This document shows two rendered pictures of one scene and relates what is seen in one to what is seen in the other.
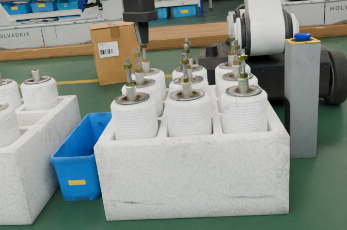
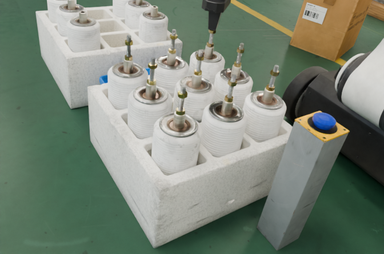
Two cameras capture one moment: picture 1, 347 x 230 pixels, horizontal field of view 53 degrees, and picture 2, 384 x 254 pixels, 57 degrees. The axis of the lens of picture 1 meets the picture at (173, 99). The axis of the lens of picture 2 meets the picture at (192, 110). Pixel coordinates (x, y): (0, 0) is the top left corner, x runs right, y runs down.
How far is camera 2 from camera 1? 68 cm
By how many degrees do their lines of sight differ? 45
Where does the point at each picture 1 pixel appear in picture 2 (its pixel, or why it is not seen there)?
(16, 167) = (67, 68)
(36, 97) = (142, 28)
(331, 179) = not seen: outside the picture
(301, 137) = (271, 219)
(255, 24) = (360, 73)
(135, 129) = (111, 93)
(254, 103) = (162, 140)
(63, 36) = not seen: outside the picture
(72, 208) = not seen: hidden behind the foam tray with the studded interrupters
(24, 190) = (70, 85)
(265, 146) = (147, 181)
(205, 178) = (122, 165)
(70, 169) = not seen: hidden behind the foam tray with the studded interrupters
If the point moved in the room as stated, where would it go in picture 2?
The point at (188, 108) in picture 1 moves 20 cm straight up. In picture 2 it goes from (131, 105) to (133, 13)
